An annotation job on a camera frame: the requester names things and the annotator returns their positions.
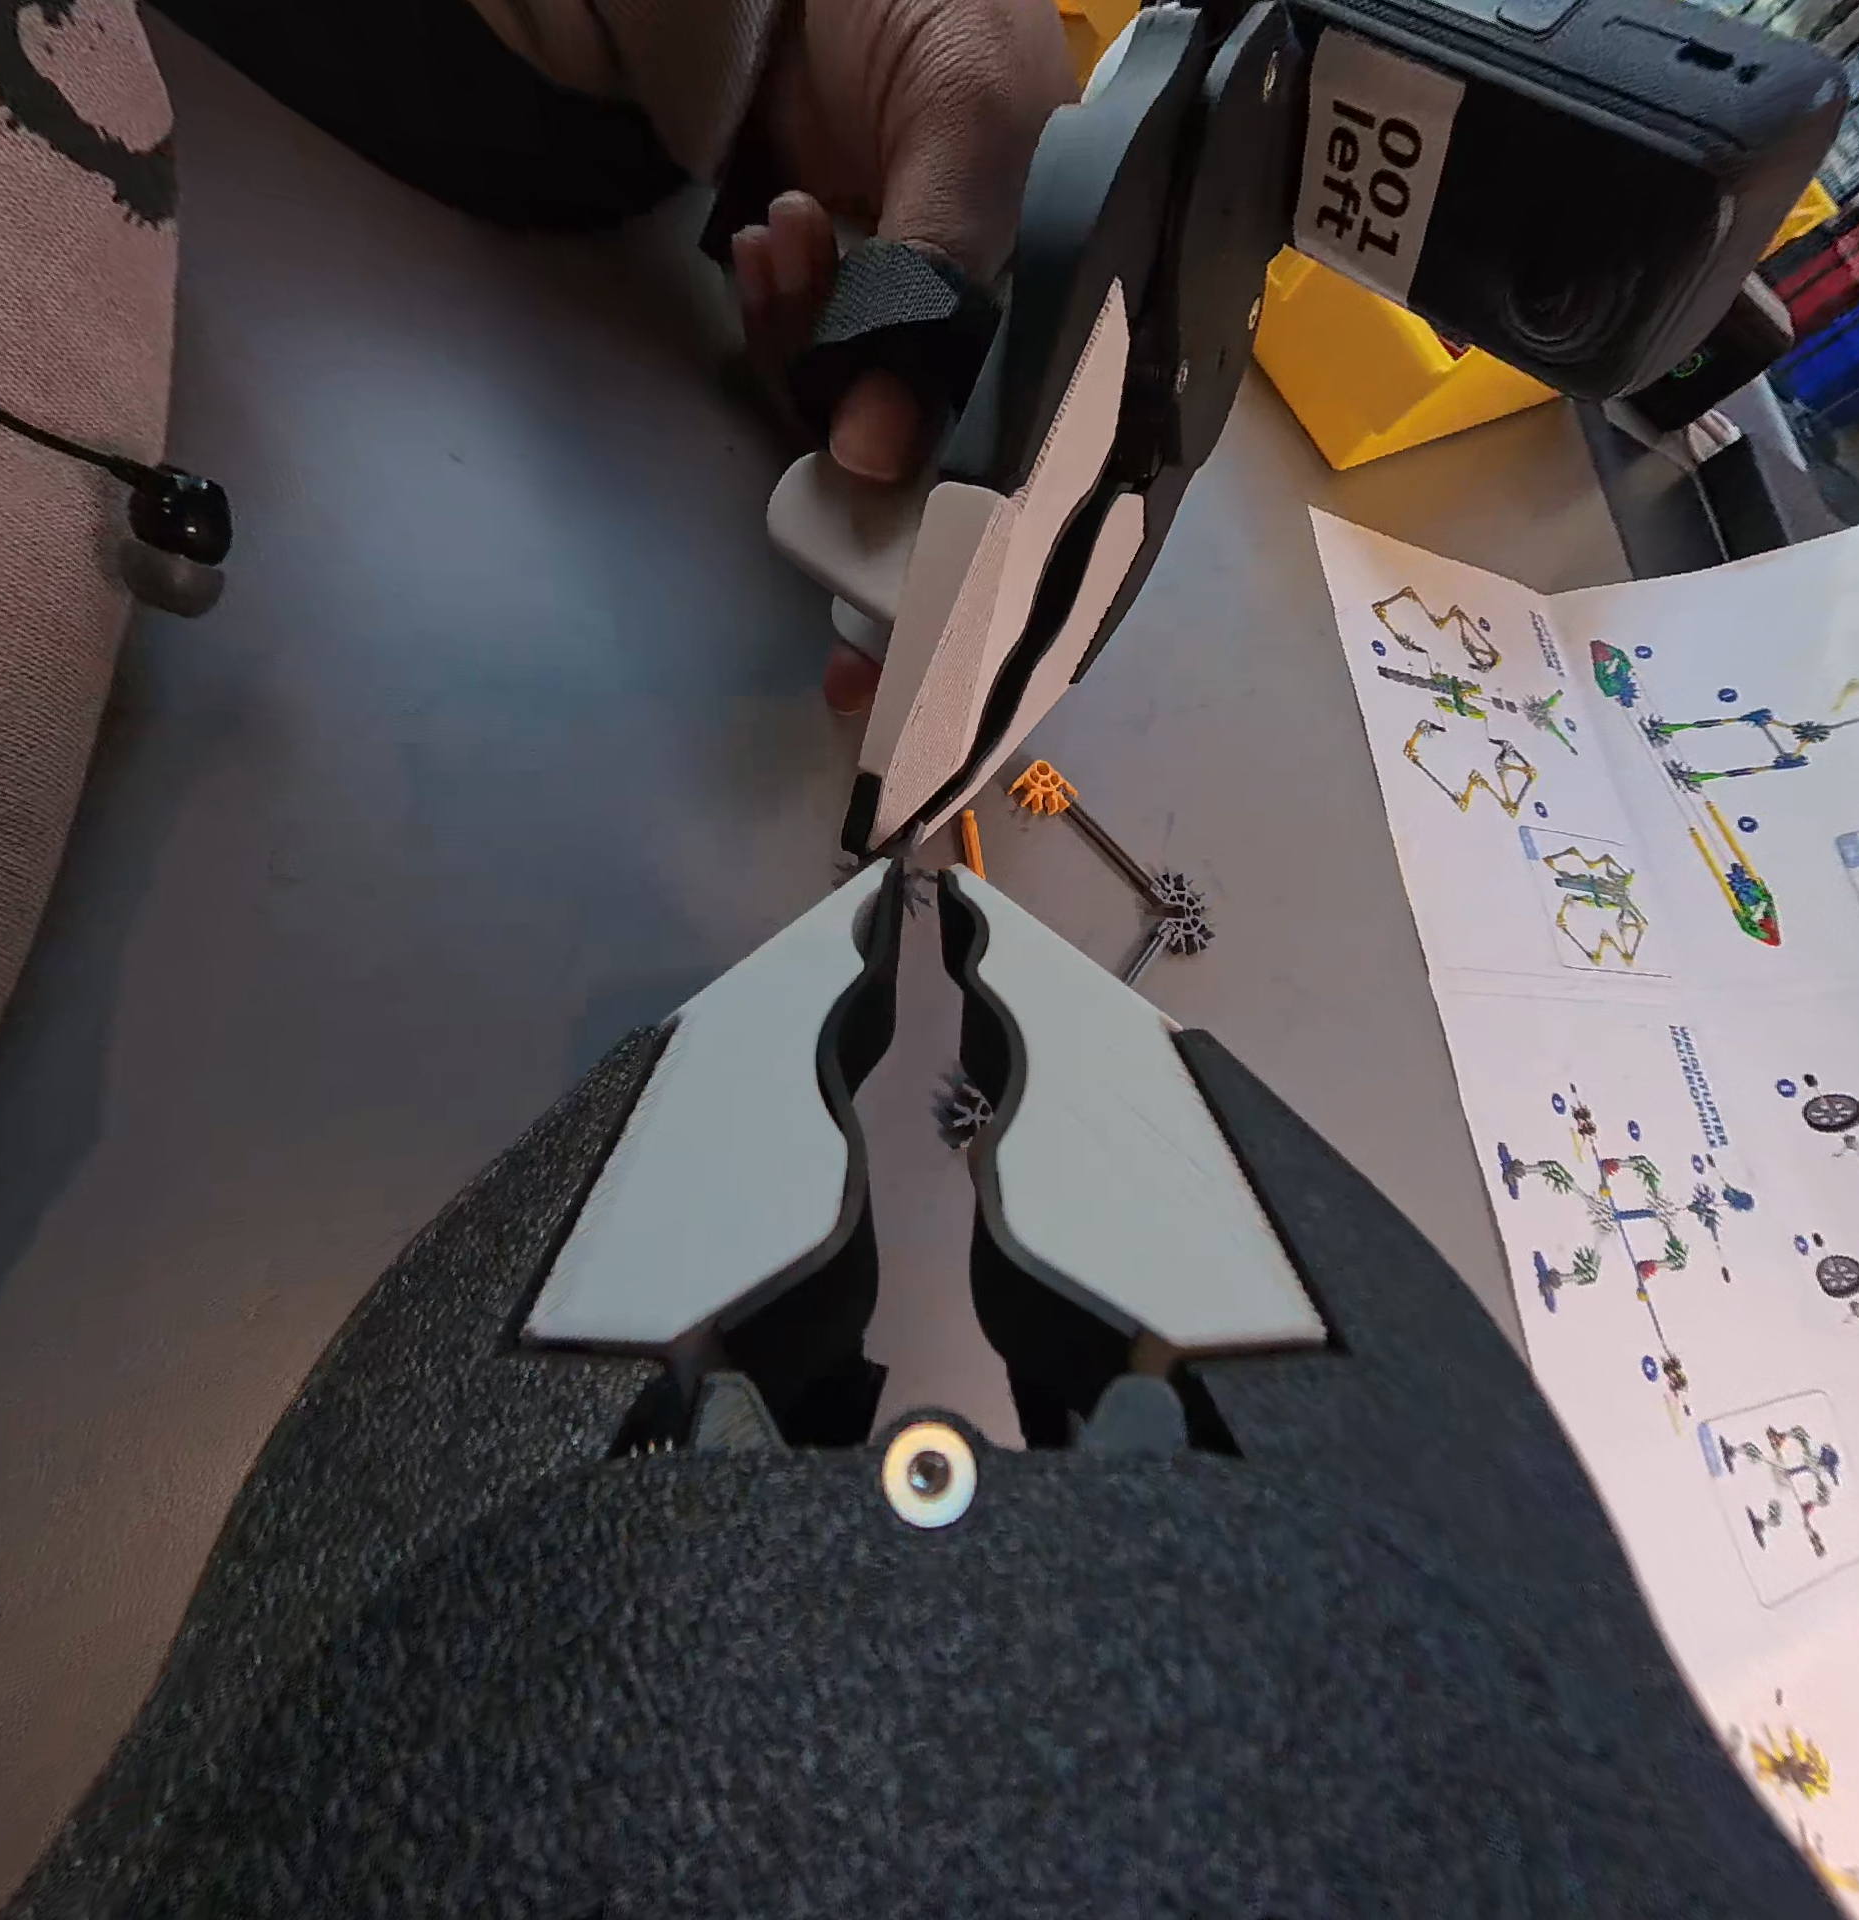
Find person's left hand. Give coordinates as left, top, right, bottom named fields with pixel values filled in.
left=731, top=0, right=1086, bottom=485

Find white instruction sheet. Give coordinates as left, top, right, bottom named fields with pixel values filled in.
left=1307, top=500, right=1859, bottom=1920

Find thin black cord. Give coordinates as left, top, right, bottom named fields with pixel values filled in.
left=0, top=386, right=143, bottom=485

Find black device green lights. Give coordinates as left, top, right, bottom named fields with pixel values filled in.
left=1627, top=291, right=1801, bottom=437

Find grey desk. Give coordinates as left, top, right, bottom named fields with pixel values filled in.
left=0, top=14, right=1636, bottom=1877

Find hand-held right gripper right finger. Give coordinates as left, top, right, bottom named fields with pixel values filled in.
left=938, top=867, right=1330, bottom=1390

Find rack of storage bins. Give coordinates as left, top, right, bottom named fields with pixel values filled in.
left=1762, top=195, right=1859, bottom=453

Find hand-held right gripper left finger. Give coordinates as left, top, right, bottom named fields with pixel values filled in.
left=520, top=858, right=907, bottom=1377

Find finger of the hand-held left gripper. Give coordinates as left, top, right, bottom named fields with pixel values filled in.
left=1071, top=492, right=1150, bottom=691
left=843, top=275, right=1138, bottom=860

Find small black earbud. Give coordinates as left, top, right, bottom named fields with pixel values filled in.
left=119, top=464, right=236, bottom=620

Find person's left forearm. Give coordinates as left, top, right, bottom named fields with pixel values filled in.
left=464, top=0, right=811, bottom=182

